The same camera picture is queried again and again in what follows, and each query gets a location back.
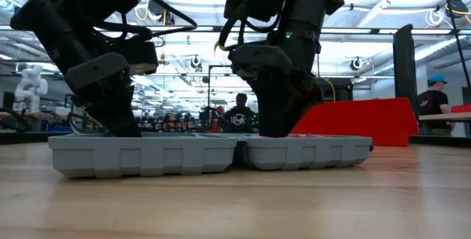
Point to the red plastic bin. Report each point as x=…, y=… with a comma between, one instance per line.
x=360, y=121

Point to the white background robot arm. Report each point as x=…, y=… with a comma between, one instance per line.
x=31, y=88

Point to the clear safety glasses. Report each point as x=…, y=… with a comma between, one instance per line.
x=70, y=124

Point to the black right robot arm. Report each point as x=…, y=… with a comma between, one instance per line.
x=301, y=7

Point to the thin black diagonal pole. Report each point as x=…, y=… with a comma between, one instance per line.
x=455, y=30

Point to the person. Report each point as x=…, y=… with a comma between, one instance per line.
x=239, y=117
x=432, y=103

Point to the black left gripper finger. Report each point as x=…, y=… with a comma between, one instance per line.
x=125, y=117
x=101, y=114

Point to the black pillar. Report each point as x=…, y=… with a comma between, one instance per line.
x=404, y=66

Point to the wooden background table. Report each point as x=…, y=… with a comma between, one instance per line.
x=441, y=117

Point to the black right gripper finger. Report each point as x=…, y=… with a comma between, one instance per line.
x=300, y=103
x=272, y=110

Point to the background workbench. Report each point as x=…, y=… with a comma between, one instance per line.
x=37, y=136

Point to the grey plastic tool case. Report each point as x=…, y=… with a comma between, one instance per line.
x=147, y=154

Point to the red background bin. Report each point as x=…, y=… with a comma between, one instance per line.
x=461, y=109

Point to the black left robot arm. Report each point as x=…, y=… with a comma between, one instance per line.
x=44, y=22

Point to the black cabinet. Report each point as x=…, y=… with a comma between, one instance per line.
x=340, y=90

